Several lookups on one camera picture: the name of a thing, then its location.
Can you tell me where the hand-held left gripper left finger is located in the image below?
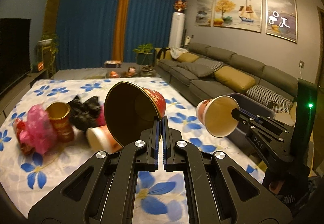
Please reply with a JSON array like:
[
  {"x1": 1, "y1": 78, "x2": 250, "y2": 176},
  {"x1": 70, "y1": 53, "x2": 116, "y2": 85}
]
[{"x1": 27, "y1": 115, "x2": 162, "y2": 224}]

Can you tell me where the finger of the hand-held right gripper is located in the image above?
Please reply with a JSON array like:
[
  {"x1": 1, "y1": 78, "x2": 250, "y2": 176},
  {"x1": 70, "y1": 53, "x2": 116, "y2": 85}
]
[
  {"x1": 231, "y1": 109, "x2": 287, "y2": 141},
  {"x1": 239, "y1": 108, "x2": 295, "y2": 136}
]

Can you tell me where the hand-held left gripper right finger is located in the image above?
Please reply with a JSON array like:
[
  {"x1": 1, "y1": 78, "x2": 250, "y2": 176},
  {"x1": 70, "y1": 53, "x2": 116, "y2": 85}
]
[{"x1": 163, "y1": 115, "x2": 294, "y2": 224}]

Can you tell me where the grey plastic bin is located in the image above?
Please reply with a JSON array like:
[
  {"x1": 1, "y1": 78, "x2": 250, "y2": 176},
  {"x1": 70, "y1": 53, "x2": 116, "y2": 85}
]
[{"x1": 226, "y1": 92, "x2": 276, "y2": 155}]

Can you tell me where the white orange paper cup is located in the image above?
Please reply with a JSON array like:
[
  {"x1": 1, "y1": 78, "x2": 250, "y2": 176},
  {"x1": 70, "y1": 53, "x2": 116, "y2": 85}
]
[{"x1": 196, "y1": 96, "x2": 240, "y2": 138}]

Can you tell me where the red gold paper bowl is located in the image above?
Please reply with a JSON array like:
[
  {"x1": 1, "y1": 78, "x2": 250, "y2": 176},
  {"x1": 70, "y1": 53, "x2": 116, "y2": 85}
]
[{"x1": 104, "y1": 81, "x2": 167, "y2": 147}]

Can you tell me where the white red paper cup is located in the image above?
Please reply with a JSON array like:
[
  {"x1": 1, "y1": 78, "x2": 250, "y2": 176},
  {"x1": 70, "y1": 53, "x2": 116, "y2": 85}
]
[{"x1": 86, "y1": 125, "x2": 124, "y2": 152}]

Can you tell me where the black plastic bag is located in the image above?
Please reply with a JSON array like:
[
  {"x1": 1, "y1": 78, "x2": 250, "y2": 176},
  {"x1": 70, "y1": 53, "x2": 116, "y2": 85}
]
[{"x1": 68, "y1": 96, "x2": 102, "y2": 131}]

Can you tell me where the red gold paper cup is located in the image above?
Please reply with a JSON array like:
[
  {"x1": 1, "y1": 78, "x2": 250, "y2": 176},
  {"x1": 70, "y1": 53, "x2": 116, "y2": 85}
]
[{"x1": 47, "y1": 102, "x2": 75, "y2": 142}]

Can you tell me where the red printed plastic bag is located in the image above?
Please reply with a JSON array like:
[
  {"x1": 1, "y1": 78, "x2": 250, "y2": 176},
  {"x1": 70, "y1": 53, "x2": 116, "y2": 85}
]
[{"x1": 13, "y1": 119, "x2": 34, "y2": 156}]

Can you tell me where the person's right hand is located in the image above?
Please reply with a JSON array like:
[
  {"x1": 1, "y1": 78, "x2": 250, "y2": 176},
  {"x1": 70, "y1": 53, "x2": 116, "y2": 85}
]
[{"x1": 262, "y1": 170, "x2": 310, "y2": 205}]

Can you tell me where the houndstooth cushion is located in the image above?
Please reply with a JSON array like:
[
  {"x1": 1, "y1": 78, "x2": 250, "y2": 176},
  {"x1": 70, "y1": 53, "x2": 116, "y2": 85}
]
[
  {"x1": 200, "y1": 58, "x2": 225, "y2": 72},
  {"x1": 246, "y1": 84, "x2": 294, "y2": 114}
]

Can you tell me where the large yellow cushion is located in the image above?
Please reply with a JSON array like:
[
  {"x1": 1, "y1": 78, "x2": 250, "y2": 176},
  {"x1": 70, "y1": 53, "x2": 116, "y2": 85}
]
[{"x1": 215, "y1": 66, "x2": 256, "y2": 89}]

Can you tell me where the grey sectional sofa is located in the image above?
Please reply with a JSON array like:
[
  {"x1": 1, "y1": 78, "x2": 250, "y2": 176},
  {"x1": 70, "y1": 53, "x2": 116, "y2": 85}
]
[{"x1": 155, "y1": 42, "x2": 302, "y2": 123}]

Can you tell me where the grey cushion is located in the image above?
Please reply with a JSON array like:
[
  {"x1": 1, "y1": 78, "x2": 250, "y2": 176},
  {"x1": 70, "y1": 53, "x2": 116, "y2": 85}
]
[{"x1": 183, "y1": 60, "x2": 216, "y2": 78}]

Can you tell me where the small yellow cushion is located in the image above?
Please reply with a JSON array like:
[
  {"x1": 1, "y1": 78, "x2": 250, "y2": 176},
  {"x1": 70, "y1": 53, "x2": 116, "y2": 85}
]
[{"x1": 176, "y1": 52, "x2": 200, "y2": 63}]

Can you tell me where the white cloth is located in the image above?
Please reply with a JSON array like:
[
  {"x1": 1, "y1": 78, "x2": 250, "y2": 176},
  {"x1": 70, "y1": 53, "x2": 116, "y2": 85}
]
[{"x1": 171, "y1": 47, "x2": 188, "y2": 59}]

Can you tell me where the potted plant dark pot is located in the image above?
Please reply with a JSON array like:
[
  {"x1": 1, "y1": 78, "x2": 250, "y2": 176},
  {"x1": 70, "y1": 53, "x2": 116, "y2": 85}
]
[{"x1": 133, "y1": 44, "x2": 155, "y2": 66}]

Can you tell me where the white blue floral tablecloth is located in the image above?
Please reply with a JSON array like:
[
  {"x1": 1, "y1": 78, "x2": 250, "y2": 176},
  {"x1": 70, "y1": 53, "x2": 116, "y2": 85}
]
[{"x1": 0, "y1": 78, "x2": 264, "y2": 217}]

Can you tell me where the dark coffee table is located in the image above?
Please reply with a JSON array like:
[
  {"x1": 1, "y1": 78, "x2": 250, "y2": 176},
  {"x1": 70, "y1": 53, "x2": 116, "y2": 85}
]
[{"x1": 54, "y1": 62, "x2": 162, "y2": 80}]

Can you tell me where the purple grey sky painting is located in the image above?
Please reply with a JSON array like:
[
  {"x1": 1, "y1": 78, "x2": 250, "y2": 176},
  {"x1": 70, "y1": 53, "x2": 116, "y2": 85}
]
[{"x1": 265, "y1": 0, "x2": 298, "y2": 44}]

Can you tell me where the sailboat and tree painting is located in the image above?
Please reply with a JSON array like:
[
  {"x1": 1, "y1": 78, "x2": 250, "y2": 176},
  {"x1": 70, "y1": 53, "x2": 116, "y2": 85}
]
[{"x1": 212, "y1": 0, "x2": 263, "y2": 34}]

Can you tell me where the white standing air conditioner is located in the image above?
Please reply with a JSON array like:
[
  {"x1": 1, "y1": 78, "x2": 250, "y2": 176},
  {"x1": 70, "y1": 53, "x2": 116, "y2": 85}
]
[{"x1": 169, "y1": 12, "x2": 184, "y2": 49}]

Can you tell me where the small misty landscape painting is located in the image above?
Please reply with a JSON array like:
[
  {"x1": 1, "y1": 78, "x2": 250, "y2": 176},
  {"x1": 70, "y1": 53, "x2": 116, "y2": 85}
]
[{"x1": 195, "y1": 0, "x2": 214, "y2": 27}]

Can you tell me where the blue curtain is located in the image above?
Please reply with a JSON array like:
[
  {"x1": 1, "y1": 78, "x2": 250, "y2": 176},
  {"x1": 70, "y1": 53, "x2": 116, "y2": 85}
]
[
  {"x1": 56, "y1": 0, "x2": 121, "y2": 72},
  {"x1": 122, "y1": 0, "x2": 187, "y2": 65}
]

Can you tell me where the orange curtain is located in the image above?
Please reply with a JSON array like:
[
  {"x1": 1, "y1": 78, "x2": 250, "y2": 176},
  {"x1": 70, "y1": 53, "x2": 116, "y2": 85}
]
[{"x1": 113, "y1": 0, "x2": 132, "y2": 63}]

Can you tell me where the orange flower arrangement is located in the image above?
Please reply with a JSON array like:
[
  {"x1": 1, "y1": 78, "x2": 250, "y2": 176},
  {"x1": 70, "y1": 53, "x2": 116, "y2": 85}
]
[{"x1": 173, "y1": 0, "x2": 188, "y2": 13}]

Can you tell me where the potted plant white pot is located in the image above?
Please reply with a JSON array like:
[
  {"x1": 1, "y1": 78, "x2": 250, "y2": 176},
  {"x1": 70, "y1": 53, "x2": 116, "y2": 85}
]
[{"x1": 37, "y1": 33, "x2": 60, "y2": 76}]

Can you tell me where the grey television cabinet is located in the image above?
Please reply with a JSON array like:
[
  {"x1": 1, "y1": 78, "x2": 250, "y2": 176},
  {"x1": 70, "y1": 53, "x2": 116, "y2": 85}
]
[{"x1": 0, "y1": 70, "x2": 49, "y2": 118}]

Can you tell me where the brown wooden screen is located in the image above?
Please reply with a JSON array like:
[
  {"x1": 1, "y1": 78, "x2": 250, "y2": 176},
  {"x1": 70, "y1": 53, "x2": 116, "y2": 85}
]
[{"x1": 46, "y1": 0, "x2": 63, "y2": 38}]

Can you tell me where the black television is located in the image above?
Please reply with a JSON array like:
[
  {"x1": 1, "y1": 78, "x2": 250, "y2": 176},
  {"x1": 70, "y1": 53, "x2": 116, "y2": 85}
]
[{"x1": 0, "y1": 18, "x2": 31, "y2": 96}]

